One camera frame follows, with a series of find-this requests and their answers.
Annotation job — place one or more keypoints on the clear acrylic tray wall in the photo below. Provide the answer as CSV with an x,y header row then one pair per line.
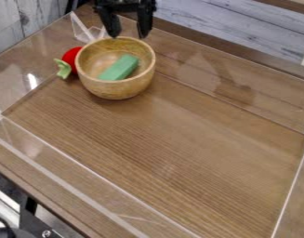
x,y
79,195

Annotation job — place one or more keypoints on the red toy apple green leaf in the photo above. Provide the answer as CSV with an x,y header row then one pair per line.
x,y
67,63

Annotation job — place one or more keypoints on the black table leg bracket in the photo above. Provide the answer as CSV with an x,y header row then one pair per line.
x,y
31,224

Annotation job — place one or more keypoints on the green rectangular block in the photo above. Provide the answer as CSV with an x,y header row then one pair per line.
x,y
120,69

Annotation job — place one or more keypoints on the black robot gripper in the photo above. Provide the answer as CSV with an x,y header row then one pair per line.
x,y
109,18

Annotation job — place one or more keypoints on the clear acrylic corner bracket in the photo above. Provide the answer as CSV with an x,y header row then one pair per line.
x,y
84,34

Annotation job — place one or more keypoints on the brown wooden bowl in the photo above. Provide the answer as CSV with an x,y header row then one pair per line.
x,y
99,55

